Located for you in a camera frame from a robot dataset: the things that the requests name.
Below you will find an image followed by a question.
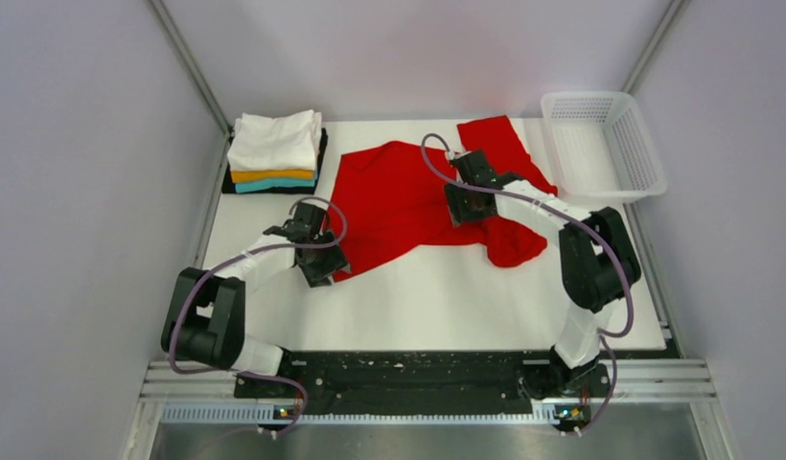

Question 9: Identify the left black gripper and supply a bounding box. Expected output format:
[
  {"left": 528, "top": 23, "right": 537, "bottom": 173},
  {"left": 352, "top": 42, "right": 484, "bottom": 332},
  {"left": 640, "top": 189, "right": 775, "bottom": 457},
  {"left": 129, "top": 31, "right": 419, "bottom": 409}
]
[{"left": 300, "top": 228, "right": 351, "bottom": 288}]

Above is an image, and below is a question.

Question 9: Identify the red t shirt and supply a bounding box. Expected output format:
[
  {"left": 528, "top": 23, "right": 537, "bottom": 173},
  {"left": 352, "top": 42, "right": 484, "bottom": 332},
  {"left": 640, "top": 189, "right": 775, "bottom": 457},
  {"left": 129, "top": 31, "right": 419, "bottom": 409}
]
[{"left": 329, "top": 140, "right": 547, "bottom": 282}]

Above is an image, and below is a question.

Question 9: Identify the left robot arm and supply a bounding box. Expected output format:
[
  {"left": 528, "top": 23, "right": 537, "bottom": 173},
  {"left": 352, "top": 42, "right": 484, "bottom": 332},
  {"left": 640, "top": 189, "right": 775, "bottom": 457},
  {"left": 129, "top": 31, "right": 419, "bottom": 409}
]
[{"left": 162, "top": 219, "right": 347, "bottom": 397}]

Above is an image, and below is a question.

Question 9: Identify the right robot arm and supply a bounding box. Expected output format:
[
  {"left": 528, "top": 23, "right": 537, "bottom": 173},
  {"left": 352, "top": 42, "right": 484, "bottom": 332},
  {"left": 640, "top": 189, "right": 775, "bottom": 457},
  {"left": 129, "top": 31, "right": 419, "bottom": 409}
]
[{"left": 444, "top": 150, "right": 641, "bottom": 398}]

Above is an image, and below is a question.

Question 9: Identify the teal folded t shirt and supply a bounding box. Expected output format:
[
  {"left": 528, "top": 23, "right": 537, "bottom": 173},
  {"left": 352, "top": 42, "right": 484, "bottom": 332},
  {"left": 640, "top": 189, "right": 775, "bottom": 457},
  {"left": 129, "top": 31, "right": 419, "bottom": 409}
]
[{"left": 234, "top": 179, "right": 317, "bottom": 195}]

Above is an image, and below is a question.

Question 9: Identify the yellow folded t shirt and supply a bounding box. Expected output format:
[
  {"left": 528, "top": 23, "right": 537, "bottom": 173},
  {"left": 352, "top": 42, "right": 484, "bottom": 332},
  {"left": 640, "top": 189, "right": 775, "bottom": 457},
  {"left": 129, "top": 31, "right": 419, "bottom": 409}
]
[{"left": 230, "top": 169, "right": 316, "bottom": 184}]

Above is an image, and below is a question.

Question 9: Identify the black folded t shirt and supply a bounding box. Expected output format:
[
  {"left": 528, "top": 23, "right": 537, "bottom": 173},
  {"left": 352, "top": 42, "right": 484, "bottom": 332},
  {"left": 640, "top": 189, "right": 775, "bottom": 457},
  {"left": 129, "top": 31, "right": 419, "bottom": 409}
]
[{"left": 220, "top": 127, "right": 329, "bottom": 195}]

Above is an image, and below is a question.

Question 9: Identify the white folded t shirt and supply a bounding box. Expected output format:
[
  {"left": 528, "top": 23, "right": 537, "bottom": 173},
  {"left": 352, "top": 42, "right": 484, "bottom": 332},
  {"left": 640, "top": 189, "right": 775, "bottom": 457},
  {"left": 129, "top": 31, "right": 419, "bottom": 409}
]
[{"left": 227, "top": 109, "right": 322, "bottom": 172}]

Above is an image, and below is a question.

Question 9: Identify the white plastic basket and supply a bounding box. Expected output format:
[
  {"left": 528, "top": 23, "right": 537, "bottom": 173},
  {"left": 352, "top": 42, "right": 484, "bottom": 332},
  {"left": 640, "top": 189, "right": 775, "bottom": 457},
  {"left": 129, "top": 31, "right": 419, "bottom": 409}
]
[{"left": 541, "top": 91, "right": 668, "bottom": 205}]

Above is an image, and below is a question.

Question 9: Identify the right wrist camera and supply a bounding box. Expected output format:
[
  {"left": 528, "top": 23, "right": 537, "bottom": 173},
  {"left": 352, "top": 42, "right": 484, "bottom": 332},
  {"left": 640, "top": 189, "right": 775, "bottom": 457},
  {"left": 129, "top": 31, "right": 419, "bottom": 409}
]
[{"left": 448, "top": 150, "right": 496, "bottom": 186}]

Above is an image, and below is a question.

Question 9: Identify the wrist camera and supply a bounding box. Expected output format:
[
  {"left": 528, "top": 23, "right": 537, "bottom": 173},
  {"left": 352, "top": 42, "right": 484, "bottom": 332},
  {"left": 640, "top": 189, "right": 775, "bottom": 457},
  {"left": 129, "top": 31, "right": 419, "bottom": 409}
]
[
  {"left": 291, "top": 202, "right": 330, "bottom": 234},
  {"left": 448, "top": 150, "right": 496, "bottom": 186}
]

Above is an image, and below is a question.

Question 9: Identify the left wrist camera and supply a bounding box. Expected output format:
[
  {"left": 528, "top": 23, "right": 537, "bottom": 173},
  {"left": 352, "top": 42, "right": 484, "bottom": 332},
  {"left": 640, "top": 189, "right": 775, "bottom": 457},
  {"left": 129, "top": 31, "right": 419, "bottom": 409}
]
[{"left": 291, "top": 202, "right": 330, "bottom": 234}]

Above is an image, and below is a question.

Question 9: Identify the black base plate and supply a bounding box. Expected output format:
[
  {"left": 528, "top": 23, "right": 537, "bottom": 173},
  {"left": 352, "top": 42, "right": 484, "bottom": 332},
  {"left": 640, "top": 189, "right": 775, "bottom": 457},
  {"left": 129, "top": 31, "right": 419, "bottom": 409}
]
[{"left": 234, "top": 351, "right": 610, "bottom": 416}]

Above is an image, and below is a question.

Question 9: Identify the aluminium frame rail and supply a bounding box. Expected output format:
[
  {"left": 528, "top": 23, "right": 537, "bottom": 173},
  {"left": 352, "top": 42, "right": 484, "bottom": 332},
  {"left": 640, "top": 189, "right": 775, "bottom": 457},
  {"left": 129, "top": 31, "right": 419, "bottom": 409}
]
[{"left": 139, "top": 359, "right": 717, "bottom": 427}]

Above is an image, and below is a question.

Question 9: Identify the left corner metal post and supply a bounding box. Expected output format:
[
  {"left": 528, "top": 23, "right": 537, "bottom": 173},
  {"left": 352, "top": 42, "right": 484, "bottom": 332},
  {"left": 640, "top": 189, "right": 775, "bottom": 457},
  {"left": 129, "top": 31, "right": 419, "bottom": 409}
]
[{"left": 145, "top": 0, "right": 231, "bottom": 138}]

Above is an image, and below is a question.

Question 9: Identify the corner metal post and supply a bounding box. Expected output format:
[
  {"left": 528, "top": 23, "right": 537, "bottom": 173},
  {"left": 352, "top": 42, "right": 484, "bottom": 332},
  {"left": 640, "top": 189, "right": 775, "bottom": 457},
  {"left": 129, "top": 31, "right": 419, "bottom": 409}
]
[
  {"left": 621, "top": 0, "right": 691, "bottom": 95},
  {"left": 145, "top": 0, "right": 231, "bottom": 138}
]

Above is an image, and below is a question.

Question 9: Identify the right corner metal post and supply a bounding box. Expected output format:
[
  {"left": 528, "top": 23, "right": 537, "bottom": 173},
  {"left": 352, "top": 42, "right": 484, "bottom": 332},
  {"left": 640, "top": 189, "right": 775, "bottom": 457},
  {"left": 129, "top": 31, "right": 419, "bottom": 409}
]
[{"left": 621, "top": 0, "right": 691, "bottom": 95}]

